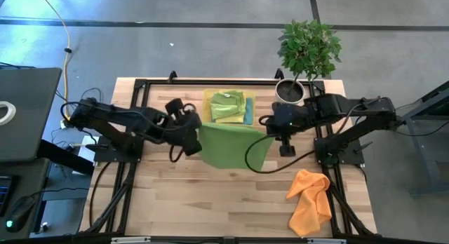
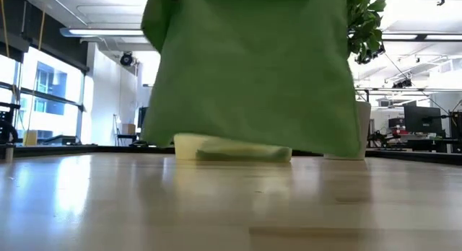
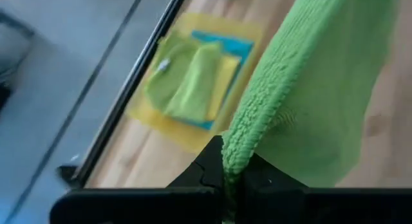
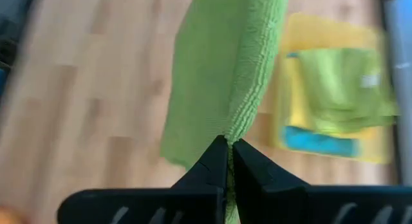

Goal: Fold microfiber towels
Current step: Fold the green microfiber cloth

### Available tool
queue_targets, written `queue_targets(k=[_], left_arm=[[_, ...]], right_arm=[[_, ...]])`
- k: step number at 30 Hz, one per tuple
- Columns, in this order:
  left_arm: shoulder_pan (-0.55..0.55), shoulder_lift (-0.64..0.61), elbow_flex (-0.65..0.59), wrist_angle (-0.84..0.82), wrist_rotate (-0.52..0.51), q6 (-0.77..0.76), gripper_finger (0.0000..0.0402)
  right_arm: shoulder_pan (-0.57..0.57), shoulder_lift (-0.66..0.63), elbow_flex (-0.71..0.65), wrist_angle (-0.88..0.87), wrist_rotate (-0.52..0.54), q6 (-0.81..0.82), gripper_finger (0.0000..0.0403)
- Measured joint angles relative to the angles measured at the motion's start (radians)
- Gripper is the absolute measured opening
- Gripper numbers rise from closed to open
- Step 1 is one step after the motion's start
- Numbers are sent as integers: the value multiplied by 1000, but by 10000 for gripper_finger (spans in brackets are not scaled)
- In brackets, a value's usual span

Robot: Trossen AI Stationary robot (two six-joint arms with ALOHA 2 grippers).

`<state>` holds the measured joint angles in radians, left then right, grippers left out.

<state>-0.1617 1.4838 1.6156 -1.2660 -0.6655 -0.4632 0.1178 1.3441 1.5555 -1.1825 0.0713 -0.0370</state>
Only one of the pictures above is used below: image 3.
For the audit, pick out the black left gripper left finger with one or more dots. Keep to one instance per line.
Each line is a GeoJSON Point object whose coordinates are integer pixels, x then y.
{"type": "Point", "coordinates": [193, 198]}

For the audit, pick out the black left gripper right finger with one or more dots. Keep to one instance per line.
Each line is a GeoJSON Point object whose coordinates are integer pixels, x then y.
{"type": "Point", "coordinates": [289, 204]}

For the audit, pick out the light yellow-green microfiber towel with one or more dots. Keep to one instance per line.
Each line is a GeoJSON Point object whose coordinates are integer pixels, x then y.
{"type": "Point", "coordinates": [183, 85]}

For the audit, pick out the bright green microfiber towel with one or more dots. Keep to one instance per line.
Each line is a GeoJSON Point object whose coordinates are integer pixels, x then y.
{"type": "Point", "coordinates": [322, 89]}

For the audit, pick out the blue microfiber towel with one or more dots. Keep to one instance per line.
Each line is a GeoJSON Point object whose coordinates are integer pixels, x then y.
{"type": "Point", "coordinates": [235, 45]}

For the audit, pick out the translucent yellow plastic tray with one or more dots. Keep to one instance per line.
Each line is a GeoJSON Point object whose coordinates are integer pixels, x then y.
{"type": "Point", "coordinates": [154, 121]}

